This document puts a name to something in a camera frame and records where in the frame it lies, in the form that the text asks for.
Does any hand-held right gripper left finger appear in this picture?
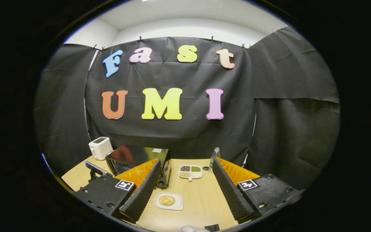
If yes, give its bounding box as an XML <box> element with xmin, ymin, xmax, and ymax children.
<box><xmin>72</xmin><ymin>158</ymin><xmax>161</xmax><ymax>224</ymax></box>

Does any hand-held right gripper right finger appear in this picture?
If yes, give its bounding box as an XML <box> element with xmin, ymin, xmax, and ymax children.
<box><xmin>212</xmin><ymin>157</ymin><xmax>302</xmax><ymax>225</ymax></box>

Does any round golden bread bun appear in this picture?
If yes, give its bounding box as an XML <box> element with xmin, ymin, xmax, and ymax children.
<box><xmin>158</xmin><ymin>195</ymin><xmax>176</xmax><ymax>207</ymax></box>

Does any black electric oven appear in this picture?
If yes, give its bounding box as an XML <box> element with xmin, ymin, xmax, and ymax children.
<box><xmin>85</xmin><ymin>145</ymin><xmax>172</xmax><ymax>189</ymax></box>

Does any clear plastic water bottle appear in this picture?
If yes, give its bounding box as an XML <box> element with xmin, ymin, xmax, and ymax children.
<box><xmin>208</xmin><ymin>147</ymin><xmax>221</xmax><ymax>174</ymax></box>

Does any white square plate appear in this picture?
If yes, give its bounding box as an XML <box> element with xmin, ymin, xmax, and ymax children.
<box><xmin>154</xmin><ymin>192</ymin><xmax>184</xmax><ymax>211</ymax></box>

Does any white divided grain dish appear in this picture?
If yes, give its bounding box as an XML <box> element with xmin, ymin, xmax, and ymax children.
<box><xmin>178</xmin><ymin>165</ymin><xmax>203</xmax><ymax>182</ymax></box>

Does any white toaster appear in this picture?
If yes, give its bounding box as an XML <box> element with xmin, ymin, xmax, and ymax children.
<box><xmin>88</xmin><ymin>137</ymin><xmax>114</xmax><ymax>161</ymax></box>

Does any black backdrop cloth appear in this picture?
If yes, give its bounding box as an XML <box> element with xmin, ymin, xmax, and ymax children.
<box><xmin>33</xmin><ymin>26</ymin><xmax>340</xmax><ymax>190</ymax></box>

